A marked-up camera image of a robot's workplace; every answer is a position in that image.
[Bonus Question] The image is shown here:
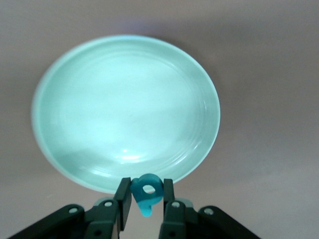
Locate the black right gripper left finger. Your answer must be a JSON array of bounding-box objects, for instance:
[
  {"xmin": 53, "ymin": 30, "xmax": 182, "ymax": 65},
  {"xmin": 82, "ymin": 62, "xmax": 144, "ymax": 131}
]
[{"xmin": 9, "ymin": 176, "xmax": 133, "ymax": 239}]

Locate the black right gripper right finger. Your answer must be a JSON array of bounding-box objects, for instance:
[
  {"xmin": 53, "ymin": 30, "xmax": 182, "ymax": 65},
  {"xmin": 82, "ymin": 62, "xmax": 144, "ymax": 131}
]
[{"xmin": 159, "ymin": 178, "xmax": 264, "ymax": 239}]

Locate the teal letter p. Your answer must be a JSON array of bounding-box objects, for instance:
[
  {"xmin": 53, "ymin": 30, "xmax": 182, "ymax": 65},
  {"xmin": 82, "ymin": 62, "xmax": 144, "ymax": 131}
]
[{"xmin": 130, "ymin": 173, "xmax": 164, "ymax": 217}]

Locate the light green plate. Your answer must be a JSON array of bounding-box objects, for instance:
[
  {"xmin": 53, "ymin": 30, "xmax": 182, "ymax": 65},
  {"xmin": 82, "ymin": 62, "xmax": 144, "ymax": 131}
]
[{"xmin": 31, "ymin": 34, "xmax": 221, "ymax": 195}]

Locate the brown table cover sheet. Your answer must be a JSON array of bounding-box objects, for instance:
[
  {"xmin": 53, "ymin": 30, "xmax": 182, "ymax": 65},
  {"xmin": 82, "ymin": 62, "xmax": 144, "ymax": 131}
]
[{"xmin": 0, "ymin": 0, "xmax": 319, "ymax": 239}]

